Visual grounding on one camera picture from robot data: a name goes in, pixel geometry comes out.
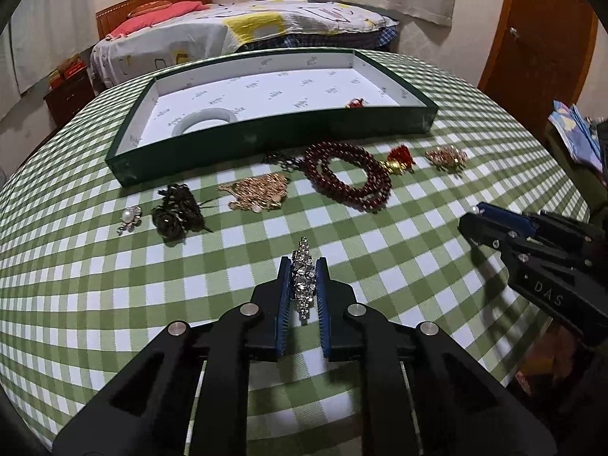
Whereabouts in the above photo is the dark red bead necklace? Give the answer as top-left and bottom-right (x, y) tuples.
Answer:
(262, 141), (415, 212)

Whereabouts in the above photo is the rose gold brooch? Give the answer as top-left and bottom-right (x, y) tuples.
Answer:
(424, 145), (469, 171)

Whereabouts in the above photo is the rhinestone silver brooch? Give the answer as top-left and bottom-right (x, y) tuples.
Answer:
(291, 236), (318, 326)

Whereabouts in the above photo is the dark chair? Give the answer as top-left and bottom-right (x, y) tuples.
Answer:
(544, 119), (608, 222)

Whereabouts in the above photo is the bed with patterned quilt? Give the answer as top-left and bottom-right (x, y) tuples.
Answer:
(90, 0), (400, 91)

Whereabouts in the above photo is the dark wooden nightstand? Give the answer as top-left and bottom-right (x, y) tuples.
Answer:
(44, 69), (96, 127)

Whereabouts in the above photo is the wooden door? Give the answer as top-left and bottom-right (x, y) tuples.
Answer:
(477, 0), (599, 129)

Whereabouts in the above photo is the wooden headboard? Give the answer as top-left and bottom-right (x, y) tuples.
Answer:
(95, 0), (212, 39)

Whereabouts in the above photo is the pink pillow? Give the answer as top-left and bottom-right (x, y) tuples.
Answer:
(107, 1), (210, 39)

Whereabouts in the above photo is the green jewelry box tray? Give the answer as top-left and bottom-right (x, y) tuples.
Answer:
(105, 49), (439, 187)

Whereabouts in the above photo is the red box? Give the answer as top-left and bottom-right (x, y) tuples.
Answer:
(47, 57), (86, 87)

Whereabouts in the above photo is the blue plaid bed sheet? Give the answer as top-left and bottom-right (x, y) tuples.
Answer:
(237, 26), (400, 53)

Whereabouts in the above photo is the white jade bangle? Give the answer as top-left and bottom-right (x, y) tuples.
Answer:
(172, 108), (237, 136)

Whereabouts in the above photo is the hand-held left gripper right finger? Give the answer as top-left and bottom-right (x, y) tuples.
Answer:
(316, 256), (559, 456)

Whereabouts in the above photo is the orange cushion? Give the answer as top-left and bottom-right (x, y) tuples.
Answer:
(130, 0), (172, 17)

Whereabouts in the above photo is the printed light blue cloth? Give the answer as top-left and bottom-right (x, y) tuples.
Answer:
(548, 100), (606, 172)

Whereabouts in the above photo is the pearl brooch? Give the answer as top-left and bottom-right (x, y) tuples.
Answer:
(116, 205), (143, 236)

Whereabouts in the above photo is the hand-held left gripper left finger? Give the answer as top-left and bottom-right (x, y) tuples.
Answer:
(51, 256), (291, 456)

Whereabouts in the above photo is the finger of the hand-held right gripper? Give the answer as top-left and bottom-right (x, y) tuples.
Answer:
(475, 202), (608, 248)
(458, 214), (594, 267)

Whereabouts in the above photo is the dark brown bead bracelet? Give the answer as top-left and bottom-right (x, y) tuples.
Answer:
(151, 183), (215, 244)

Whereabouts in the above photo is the green checked tablecloth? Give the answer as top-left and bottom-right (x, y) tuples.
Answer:
(0, 47), (592, 452)

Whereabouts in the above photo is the gold chain necklace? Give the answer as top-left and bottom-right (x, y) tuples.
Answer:
(217, 173), (291, 213)

